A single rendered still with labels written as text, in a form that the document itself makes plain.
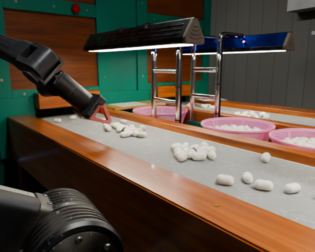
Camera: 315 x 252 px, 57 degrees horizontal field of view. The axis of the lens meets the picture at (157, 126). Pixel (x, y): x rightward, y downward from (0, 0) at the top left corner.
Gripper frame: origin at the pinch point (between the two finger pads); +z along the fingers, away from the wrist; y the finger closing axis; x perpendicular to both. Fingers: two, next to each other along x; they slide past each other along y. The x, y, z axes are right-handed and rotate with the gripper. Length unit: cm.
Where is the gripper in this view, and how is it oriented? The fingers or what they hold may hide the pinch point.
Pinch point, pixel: (108, 120)
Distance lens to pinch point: 87.1
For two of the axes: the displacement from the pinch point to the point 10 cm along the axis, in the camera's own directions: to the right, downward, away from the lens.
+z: 5.9, 5.4, 6.0
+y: -6.3, -1.6, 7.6
